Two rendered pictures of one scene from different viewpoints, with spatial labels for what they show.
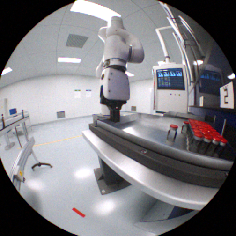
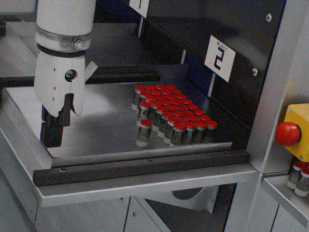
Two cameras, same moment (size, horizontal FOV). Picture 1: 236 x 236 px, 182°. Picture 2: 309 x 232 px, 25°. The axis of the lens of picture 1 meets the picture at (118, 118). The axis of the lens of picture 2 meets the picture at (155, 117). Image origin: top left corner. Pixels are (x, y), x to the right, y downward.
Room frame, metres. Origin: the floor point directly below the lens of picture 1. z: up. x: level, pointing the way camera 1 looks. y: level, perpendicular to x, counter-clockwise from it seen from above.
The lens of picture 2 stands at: (-0.07, 0.97, 1.46)
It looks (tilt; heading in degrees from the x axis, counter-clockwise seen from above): 25 degrees down; 279
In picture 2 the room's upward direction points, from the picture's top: 11 degrees clockwise
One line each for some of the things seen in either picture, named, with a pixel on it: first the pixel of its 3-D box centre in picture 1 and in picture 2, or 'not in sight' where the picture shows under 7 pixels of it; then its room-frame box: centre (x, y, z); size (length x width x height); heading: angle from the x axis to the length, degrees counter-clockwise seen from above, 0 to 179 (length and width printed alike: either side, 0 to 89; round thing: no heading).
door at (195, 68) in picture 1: (189, 54); not in sight; (0.38, -0.68, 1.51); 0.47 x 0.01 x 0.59; 132
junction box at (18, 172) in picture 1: (19, 173); not in sight; (-0.06, 0.84, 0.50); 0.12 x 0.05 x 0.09; 42
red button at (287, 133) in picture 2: not in sight; (289, 134); (-0.12, -0.08, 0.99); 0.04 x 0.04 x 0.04; 42
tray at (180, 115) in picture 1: (188, 118); (95, 50); (0.33, -0.47, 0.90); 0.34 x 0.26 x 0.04; 42
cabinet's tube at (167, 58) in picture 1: (162, 45); not in sight; (0.90, -0.75, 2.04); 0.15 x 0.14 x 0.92; 42
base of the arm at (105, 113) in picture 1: (108, 104); not in sight; (0.61, 0.08, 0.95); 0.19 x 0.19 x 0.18
